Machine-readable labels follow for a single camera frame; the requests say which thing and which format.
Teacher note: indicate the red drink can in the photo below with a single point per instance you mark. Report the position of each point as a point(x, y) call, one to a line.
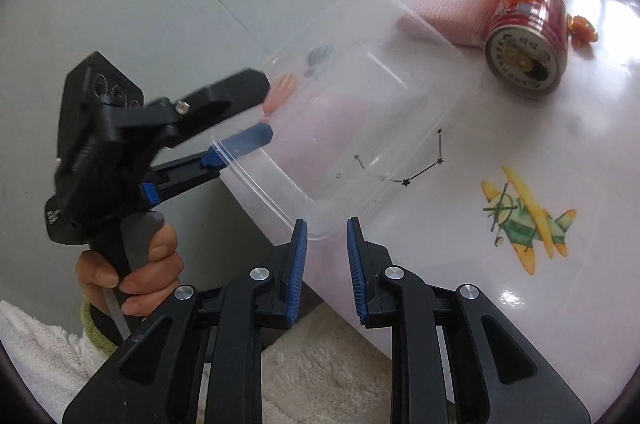
point(525, 59)

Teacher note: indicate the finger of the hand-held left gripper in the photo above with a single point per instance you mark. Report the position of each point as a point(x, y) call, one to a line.
point(225, 94)
point(240, 141)

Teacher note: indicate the small orange toy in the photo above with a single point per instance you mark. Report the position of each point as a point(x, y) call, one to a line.
point(582, 31)

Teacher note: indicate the person's left forearm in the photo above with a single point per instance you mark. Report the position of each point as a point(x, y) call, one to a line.
point(40, 354)

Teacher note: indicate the person's left hand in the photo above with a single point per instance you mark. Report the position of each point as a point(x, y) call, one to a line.
point(150, 284)

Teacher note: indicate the pink mesh sponge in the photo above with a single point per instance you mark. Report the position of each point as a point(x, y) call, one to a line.
point(450, 11)

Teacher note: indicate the clear plastic container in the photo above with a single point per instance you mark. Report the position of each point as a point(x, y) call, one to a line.
point(375, 104)

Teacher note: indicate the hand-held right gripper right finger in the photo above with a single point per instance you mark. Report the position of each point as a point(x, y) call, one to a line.
point(356, 274)

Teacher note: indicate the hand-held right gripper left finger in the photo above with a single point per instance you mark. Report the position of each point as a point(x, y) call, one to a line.
point(299, 274)

